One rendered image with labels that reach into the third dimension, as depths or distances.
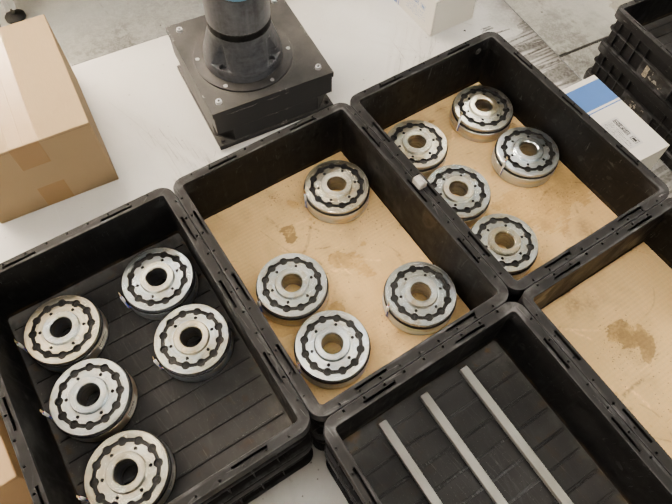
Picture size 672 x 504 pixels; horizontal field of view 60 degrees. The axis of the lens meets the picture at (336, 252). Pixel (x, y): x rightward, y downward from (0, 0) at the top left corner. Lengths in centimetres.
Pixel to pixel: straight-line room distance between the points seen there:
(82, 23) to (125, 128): 147
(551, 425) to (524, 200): 36
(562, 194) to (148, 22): 197
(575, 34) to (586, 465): 205
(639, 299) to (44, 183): 100
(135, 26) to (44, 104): 152
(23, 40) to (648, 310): 115
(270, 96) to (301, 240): 34
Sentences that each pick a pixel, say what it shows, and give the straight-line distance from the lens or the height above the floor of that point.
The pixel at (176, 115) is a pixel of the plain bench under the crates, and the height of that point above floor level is 70.
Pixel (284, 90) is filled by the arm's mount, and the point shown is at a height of 80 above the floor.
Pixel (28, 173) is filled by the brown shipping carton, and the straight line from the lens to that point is 114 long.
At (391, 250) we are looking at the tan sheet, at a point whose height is 83.
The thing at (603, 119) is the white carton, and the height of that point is 79.
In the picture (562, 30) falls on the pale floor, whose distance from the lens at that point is 267.
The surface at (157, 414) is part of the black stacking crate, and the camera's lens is 84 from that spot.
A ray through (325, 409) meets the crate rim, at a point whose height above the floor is 93.
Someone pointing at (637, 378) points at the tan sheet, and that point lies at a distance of 92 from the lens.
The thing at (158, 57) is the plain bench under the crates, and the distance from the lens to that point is 140.
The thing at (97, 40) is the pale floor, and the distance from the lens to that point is 261.
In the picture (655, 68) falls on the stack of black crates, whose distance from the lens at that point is 177.
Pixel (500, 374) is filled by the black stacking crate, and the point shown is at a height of 83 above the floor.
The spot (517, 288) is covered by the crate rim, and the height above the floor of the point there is 93.
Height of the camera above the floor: 161
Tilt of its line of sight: 61 degrees down
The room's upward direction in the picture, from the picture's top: 1 degrees clockwise
